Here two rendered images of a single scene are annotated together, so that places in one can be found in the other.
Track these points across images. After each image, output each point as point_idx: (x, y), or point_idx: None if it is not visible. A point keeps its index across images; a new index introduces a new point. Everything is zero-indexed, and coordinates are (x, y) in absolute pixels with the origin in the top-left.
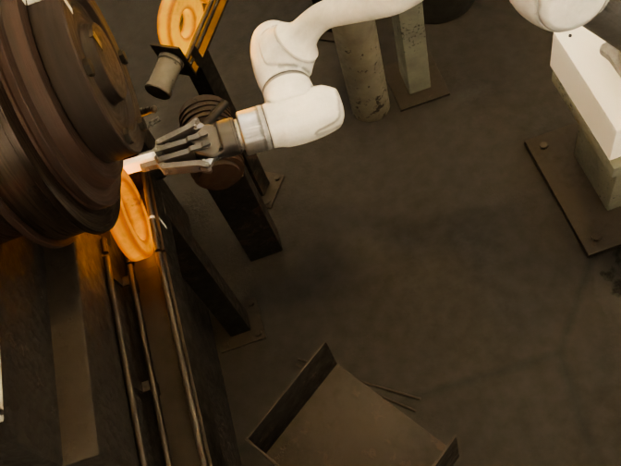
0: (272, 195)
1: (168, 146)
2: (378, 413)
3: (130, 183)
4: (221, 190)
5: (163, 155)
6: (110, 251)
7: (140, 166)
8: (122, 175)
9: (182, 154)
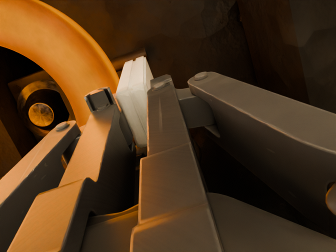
0: None
1: (156, 110)
2: None
3: (86, 107)
4: None
5: (112, 112)
6: (10, 159)
7: (112, 94)
8: (45, 50)
9: (65, 169)
